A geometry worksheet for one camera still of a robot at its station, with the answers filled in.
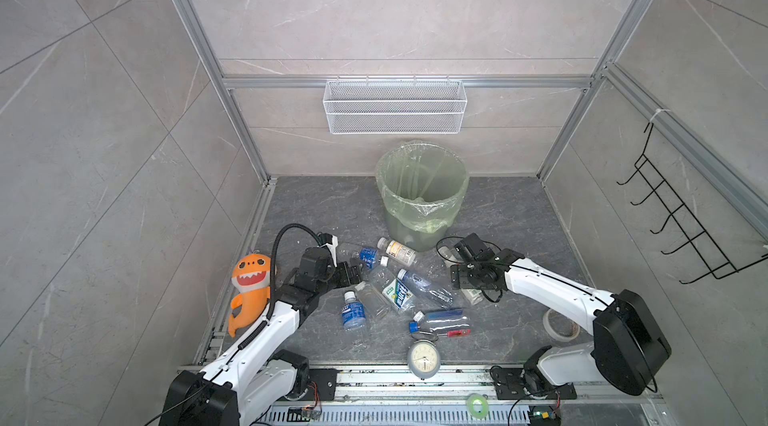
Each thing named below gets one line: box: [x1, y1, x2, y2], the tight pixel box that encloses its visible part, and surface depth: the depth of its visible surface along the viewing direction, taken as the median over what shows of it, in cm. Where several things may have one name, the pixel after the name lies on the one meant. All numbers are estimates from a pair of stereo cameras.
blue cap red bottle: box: [409, 322, 472, 338], surface depth 79 cm
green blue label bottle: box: [369, 256, 420, 313], surface depth 85 cm
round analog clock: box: [407, 339, 441, 380], surface depth 76 cm
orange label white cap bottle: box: [376, 237, 418, 267], surface depth 95 cm
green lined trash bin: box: [375, 140, 470, 256], surface depth 92 cm
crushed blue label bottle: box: [338, 243, 380, 270], surface depth 93 cm
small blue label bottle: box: [342, 290, 367, 331], surface depth 83 cm
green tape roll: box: [466, 393, 490, 419], surface depth 72 cm
